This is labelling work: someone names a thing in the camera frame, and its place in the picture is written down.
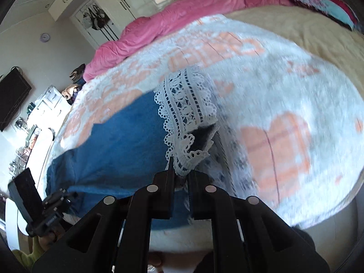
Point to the white door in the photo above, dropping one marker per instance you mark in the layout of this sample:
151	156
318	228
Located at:
85	34

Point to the cluttered white dresser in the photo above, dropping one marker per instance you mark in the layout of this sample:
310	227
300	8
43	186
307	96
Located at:
45	102

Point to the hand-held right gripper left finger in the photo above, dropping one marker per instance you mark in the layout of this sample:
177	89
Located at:
166	194

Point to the beige bedsheet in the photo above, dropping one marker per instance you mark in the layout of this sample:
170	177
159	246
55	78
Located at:
312	31

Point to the white round table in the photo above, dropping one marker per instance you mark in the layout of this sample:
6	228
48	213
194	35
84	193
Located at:
39	153

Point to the blue pants with lace hem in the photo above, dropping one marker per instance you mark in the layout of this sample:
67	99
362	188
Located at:
119	145

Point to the black television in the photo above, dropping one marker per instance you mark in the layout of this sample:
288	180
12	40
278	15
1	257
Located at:
12	99

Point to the round wall clock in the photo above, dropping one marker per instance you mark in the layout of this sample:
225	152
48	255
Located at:
45	37

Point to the white and orange fluffy blanket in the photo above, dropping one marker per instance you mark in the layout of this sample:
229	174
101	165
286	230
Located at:
284	96

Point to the pink duvet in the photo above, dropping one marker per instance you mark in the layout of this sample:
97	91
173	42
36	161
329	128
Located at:
159	28

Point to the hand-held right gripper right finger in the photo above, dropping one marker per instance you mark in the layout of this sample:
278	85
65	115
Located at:
199	197

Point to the person's left hand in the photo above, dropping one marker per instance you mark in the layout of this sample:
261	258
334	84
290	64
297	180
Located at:
48	240

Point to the pile of clothes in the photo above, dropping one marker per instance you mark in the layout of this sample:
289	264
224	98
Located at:
74	76

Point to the person's left forearm green sleeve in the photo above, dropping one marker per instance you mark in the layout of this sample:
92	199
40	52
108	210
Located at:
27	257

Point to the hanging bags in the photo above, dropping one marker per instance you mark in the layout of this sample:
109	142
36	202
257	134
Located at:
95	18

